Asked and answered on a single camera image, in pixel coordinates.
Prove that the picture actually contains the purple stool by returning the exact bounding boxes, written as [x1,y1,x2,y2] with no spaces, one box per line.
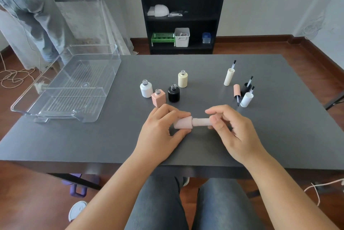
[62,174,100,198]

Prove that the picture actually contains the black brush cap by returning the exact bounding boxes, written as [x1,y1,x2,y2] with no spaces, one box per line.
[240,76,254,97]

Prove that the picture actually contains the cream ribbed brush cap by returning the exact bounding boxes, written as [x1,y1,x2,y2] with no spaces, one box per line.
[224,60,237,86]

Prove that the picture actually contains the pink brush cap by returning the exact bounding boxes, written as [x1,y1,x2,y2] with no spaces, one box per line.
[233,84,241,107]

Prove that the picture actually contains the cream ribbed polish bottle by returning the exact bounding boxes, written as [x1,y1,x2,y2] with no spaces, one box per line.
[178,70,188,88]

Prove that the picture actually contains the white nail lamp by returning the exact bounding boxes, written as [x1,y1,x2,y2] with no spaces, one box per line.
[147,4,170,17]

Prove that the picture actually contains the person's left forearm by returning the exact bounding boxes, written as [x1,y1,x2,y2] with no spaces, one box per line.
[66,153,162,230]

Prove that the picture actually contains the white round lid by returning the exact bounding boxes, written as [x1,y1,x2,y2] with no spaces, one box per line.
[68,201,88,222]

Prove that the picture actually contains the person's right forearm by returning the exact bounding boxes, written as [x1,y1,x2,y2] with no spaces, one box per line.
[243,150,340,230]

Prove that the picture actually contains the black metal bar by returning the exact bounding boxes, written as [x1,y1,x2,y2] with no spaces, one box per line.
[324,91,344,111]

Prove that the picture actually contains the person's left leg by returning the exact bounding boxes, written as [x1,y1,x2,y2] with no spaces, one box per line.
[125,175,189,230]

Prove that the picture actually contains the white cable on floor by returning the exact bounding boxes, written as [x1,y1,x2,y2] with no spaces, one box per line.
[304,178,344,207]
[0,52,37,89]

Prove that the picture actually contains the clear plastic storage bin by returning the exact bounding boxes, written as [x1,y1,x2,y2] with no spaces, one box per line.
[10,44,122,123]

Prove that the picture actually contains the clear plastic bag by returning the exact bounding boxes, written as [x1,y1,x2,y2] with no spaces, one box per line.
[168,10,188,18]

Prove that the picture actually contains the person's leg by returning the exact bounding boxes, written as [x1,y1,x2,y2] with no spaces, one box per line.
[192,178,266,230]
[125,175,189,230]

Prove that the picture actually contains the green plastic basket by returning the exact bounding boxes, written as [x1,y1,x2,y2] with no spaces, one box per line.
[151,33,176,47]

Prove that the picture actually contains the person's right hand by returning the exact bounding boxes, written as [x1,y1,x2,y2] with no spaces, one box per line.
[205,105,270,166]

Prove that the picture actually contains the pale pink nail polish bottle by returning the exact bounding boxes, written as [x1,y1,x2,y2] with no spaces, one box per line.
[173,116,194,130]

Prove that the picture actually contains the person's left hand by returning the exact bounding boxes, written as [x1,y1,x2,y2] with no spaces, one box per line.
[133,104,193,166]

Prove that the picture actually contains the person's right leg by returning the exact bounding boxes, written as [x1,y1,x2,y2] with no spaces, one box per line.
[192,178,266,230]

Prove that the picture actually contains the white storage box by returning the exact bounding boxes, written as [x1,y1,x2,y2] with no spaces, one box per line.
[174,28,190,47]

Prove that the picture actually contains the white brush cap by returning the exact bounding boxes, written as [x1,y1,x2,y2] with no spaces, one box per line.
[240,86,255,108]

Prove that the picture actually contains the white round polish bottle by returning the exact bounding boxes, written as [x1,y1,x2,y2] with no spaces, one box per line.
[140,79,153,98]

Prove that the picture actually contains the pink square polish bottle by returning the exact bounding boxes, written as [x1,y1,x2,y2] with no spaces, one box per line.
[151,89,167,108]

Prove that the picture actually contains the black round polish bottle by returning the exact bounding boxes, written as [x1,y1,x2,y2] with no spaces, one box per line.
[168,84,180,103]

